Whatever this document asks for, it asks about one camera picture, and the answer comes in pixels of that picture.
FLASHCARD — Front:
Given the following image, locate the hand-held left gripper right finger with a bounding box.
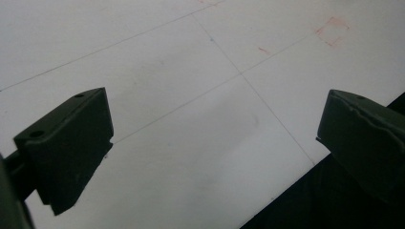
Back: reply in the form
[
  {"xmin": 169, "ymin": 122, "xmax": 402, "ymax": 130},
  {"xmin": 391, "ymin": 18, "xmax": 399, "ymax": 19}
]
[{"xmin": 315, "ymin": 89, "xmax": 405, "ymax": 208}]

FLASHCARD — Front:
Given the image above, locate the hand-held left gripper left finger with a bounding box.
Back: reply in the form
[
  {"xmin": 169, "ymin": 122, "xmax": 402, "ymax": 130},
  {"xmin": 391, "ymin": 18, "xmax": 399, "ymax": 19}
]
[{"xmin": 3, "ymin": 87, "xmax": 115, "ymax": 217}]

